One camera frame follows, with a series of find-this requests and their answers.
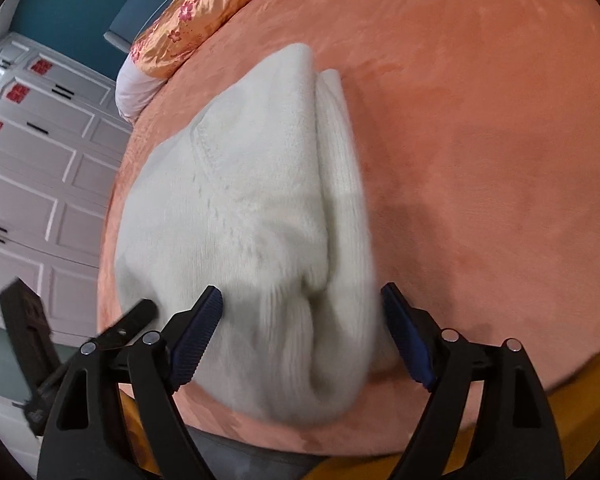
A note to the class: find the orange floral satin pillow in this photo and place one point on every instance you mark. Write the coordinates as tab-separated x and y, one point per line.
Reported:
178	32

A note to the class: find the white panelled wardrobe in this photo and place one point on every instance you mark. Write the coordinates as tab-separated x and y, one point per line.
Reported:
61	144

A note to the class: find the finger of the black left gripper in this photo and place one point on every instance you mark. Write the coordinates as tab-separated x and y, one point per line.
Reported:
129	326

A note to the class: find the cream knitted sweater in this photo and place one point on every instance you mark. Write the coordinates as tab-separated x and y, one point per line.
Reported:
260	195

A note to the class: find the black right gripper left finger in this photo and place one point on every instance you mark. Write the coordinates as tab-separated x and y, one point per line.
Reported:
86	437

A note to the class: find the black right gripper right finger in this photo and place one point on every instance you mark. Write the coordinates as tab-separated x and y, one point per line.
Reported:
515	435

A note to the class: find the orange velvet bed cover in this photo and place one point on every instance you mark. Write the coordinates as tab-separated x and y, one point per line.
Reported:
477	124

